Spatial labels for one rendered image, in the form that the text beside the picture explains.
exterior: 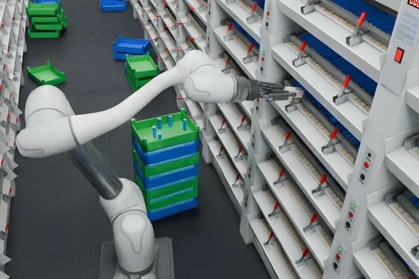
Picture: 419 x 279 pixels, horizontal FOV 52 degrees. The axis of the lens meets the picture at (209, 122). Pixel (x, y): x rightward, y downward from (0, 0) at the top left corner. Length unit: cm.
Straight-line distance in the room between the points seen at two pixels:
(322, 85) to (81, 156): 90
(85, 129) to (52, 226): 120
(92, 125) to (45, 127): 14
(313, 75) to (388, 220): 52
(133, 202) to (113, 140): 125
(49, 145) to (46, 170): 149
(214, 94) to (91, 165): 58
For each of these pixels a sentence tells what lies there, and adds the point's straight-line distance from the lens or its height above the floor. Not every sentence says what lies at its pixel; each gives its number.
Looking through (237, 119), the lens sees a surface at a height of 56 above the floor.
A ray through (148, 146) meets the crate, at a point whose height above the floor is 51.
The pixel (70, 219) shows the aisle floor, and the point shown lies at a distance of 254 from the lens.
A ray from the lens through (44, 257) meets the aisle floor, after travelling 239.
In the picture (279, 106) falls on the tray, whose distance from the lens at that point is 168.
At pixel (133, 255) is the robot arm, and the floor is 40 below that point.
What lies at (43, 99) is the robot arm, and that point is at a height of 103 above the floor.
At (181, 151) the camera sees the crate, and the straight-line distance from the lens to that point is 222.
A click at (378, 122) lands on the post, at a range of 119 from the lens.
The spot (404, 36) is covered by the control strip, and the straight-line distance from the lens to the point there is 109.
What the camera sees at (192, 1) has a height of 93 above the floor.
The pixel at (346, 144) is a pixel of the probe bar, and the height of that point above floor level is 97.
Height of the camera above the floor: 177
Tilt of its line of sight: 33 degrees down
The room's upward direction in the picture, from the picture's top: 3 degrees clockwise
